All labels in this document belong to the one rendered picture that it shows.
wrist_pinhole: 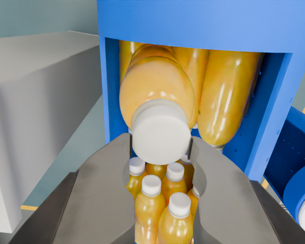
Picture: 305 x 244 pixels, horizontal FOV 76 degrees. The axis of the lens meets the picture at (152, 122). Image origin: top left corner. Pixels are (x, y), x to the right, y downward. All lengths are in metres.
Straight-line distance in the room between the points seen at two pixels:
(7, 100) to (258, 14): 0.41
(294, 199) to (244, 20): 0.61
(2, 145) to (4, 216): 0.16
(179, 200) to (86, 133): 1.41
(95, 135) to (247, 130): 1.42
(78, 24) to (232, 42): 1.35
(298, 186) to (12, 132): 0.73
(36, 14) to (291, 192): 1.60
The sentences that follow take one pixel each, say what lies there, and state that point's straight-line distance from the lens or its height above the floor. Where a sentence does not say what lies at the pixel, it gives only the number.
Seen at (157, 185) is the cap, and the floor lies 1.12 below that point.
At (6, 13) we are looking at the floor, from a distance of 1.69.
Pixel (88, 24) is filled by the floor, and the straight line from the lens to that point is 1.47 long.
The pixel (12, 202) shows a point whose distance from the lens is 0.52.
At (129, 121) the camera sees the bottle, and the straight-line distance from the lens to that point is 0.15.
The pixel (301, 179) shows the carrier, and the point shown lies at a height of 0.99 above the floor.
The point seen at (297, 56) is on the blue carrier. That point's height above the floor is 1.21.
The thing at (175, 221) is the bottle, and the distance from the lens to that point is 0.40.
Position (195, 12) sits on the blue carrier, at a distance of 0.18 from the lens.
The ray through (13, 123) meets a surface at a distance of 0.47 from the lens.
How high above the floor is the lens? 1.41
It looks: 63 degrees down
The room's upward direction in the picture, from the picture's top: 179 degrees counter-clockwise
